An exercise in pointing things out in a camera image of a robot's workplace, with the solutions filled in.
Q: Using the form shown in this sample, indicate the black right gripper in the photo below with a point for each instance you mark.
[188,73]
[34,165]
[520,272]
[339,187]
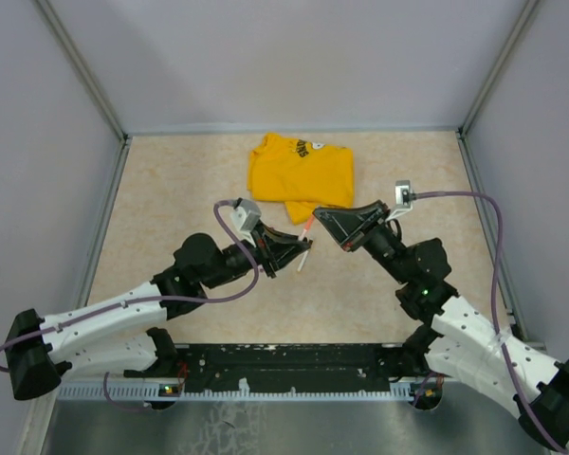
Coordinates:
[348,225]

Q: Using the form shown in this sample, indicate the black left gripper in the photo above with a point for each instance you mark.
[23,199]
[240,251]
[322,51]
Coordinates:
[276,247]

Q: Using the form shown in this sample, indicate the thin white yellow-end pen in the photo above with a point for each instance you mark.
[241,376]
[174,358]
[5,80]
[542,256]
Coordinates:
[302,261]

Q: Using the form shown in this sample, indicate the orange pink highlighter pen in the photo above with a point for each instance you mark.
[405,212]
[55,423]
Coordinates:
[304,236]

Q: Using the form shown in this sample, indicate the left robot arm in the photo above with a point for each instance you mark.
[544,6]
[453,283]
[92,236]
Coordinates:
[124,334]

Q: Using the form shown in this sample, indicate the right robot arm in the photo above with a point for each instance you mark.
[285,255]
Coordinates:
[454,339]

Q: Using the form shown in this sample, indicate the yellow folded t-shirt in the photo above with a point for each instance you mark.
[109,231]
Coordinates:
[301,174]

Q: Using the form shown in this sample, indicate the aluminium frame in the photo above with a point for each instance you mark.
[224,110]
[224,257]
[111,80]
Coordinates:
[295,263]

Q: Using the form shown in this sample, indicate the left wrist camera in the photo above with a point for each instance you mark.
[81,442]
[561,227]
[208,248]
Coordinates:
[245,216]

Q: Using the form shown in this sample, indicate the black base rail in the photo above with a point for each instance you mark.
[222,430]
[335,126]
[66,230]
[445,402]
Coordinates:
[274,373]

